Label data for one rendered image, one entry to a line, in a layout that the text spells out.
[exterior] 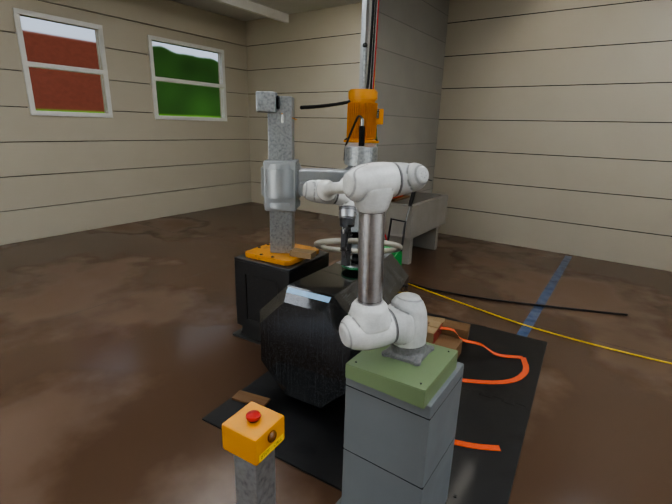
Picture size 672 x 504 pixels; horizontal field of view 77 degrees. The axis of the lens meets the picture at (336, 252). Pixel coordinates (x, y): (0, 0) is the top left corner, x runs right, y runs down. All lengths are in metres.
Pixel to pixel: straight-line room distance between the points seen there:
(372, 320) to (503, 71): 6.32
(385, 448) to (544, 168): 6.02
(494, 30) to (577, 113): 1.81
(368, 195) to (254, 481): 0.96
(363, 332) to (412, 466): 0.62
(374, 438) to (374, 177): 1.13
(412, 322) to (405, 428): 0.43
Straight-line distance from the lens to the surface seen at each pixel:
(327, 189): 1.98
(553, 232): 7.53
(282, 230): 3.60
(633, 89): 7.35
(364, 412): 1.98
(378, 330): 1.72
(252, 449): 1.19
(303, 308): 2.65
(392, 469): 2.07
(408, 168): 1.61
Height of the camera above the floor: 1.84
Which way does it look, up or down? 17 degrees down
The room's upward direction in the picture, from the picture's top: 1 degrees clockwise
